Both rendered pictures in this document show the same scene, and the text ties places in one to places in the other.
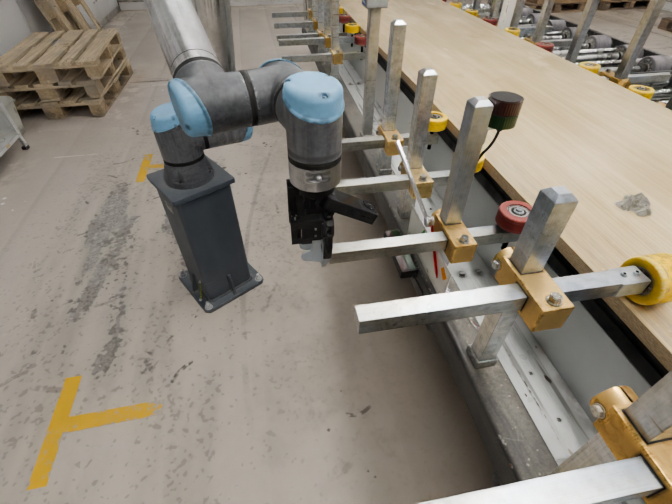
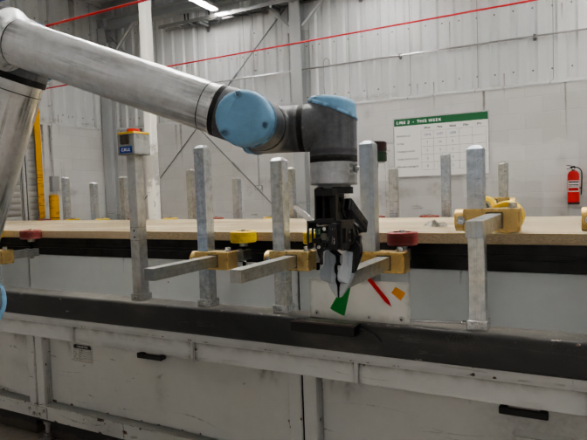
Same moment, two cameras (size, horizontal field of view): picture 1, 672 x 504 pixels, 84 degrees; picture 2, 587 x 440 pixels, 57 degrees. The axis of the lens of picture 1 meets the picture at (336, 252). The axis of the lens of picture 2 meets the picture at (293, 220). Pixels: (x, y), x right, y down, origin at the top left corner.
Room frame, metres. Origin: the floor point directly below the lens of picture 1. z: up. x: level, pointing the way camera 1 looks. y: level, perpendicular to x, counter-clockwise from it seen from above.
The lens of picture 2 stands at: (0.00, 0.89, 1.02)
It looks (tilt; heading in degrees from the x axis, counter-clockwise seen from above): 3 degrees down; 308
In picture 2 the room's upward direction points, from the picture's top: 2 degrees counter-clockwise
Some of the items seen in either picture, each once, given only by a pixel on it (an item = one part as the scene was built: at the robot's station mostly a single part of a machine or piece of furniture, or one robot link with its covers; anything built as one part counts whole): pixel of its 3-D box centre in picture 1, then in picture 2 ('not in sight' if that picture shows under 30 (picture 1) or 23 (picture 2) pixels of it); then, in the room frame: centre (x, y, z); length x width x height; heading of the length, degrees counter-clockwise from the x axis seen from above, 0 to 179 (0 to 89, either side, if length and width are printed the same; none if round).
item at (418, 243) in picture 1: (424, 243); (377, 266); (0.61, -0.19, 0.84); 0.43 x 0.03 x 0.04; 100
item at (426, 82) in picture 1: (413, 162); (281, 247); (0.91, -0.21, 0.87); 0.03 x 0.03 x 0.48; 10
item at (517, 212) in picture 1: (511, 229); (402, 251); (0.65, -0.39, 0.85); 0.08 x 0.08 x 0.11
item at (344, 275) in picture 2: (315, 255); (342, 274); (0.56, 0.04, 0.86); 0.06 x 0.03 x 0.09; 100
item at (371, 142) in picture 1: (371, 143); (204, 263); (1.11, -0.11, 0.83); 0.43 x 0.03 x 0.04; 100
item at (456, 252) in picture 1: (452, 234); (380, 261); (0.64, -0.26, 0.85); 0.13 x 0.06 x 0.05; 10
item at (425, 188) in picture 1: (414, 177); (289, 259); (0.89, -0.22, 0.84); 0.13 x 0.06 x 0.05; 10
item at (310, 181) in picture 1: (315, 171); (335, 175); (0.57, 0.04, 1.05); 0.10 x 0.09 x 0.05; 10
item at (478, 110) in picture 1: (452, 209); (370, 239); (0.66, -0.26, 0.90); 0.03 x 0.03 x 0.48; 10
